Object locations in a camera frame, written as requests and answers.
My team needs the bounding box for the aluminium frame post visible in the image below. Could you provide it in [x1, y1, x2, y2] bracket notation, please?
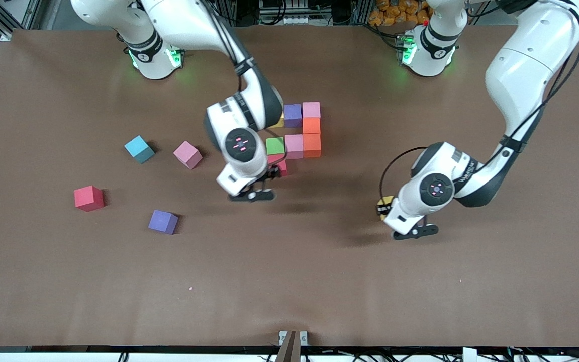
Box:
[352, 0, 373, 25]
[221, 0, 238, 26]

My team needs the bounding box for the small metal bracket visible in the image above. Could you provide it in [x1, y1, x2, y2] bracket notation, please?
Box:
[278, 330, 309, 347]

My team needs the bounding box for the purple foam cube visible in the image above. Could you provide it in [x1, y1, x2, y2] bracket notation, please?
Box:
[148, 210, 179, 235]
[283, 104, 303, 128]

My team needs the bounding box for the blue foam cube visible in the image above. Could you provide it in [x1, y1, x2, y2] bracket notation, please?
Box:
[124, 135, 155, 164]

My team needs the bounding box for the red foam cube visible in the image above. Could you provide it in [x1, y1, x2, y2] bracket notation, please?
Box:
[74, 186, 105, 212]
[268, 154, 289, 177]

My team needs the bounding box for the pile of orange items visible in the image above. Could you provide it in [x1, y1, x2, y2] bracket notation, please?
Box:
[368, 0, 431, 27]

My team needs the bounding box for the brown wooden strip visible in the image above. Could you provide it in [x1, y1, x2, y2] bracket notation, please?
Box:
[275, 330, 301, 362]

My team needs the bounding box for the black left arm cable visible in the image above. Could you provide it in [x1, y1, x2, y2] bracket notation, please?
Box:
[379, 0, 579, 204]

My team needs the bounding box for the brown table cover sheet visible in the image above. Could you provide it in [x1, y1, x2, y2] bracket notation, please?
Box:
[0, 24, 579, 347]

